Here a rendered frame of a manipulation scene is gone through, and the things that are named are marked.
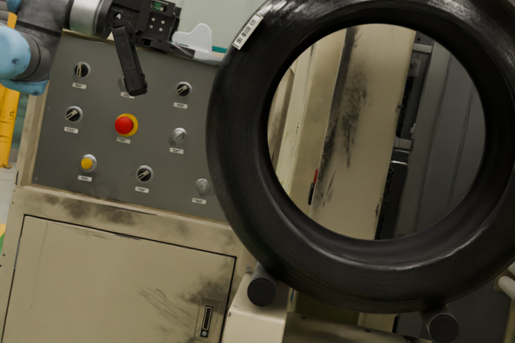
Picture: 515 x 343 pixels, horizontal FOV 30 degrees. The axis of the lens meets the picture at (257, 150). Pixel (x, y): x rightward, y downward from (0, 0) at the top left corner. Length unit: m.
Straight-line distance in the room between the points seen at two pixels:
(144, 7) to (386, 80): 0.51
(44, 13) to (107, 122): 0.62
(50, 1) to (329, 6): 0.45
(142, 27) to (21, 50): 0.21
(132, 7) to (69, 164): 0.69
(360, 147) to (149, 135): 0.54
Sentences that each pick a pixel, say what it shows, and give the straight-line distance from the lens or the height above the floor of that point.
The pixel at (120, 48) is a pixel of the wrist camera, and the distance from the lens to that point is 1.56.
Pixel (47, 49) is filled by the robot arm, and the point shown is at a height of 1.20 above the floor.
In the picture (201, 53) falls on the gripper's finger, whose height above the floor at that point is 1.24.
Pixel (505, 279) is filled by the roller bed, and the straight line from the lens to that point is 1.96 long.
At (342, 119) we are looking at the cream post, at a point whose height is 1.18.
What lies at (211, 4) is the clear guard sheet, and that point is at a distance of 2.11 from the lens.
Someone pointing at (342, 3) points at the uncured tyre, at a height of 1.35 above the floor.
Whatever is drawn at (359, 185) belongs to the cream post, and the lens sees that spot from 1.82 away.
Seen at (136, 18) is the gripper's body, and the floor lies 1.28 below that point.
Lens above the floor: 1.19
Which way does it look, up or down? 3 degrees down
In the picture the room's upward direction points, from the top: 11 degrees clockwise
